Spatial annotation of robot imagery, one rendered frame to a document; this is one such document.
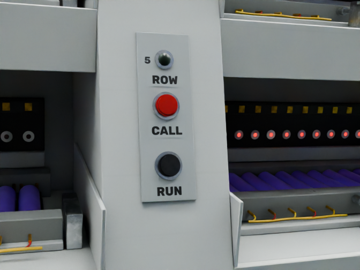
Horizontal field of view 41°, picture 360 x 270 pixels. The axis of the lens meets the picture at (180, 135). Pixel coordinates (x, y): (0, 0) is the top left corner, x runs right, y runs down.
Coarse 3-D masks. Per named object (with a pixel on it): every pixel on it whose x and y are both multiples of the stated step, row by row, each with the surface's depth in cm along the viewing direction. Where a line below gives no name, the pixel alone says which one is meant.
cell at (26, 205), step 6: (24, 186) 43; (30, 186) 43; (24, 192) 42; (30, 192) 42; (36, 192) 42; (24, 198) 40; (30, 198) 40; (36, 198) 41; (18, 204) 41; (24, 204) 39; (30, 204) 39; (36, 204) 39; (18, 210) 39; (24, 210) 38; (30, 210) 38
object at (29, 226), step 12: (0, 216) 35; (12, 216) 35; (24, 216) 35; (36, 216) 35; (48, 216) 36; (60, 216) 36; (0, 228) 34; (12, 228) 35; (24, 228) 35; (36, 228) 35; (48, 228) 36; (60, 228) 36; (0, 240) 34; (12, 240) 35; (24, 240) 35; (36, 240) 35; (48, 240) 36; (0, 252) 33
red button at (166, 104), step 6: (162, 96) 34; (168, 96) 34; (156, 102) 34; (162, 102) 34; (168, 102) 34; (174, 102) 34; (156, 108) 34; (162, 108) 34; (168, 108) 34; (174, 108) 34; (162, 114) 34; (168, 114) 34
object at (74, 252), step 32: (0, 160) 46; (32, 160) 47; (64, 192) 48; (96, 192) 34; (64, 224) 37; (96, 224) 33; (0, 256) 34; (32, 256) 34; (64, 256) 35; (96, 256) 33
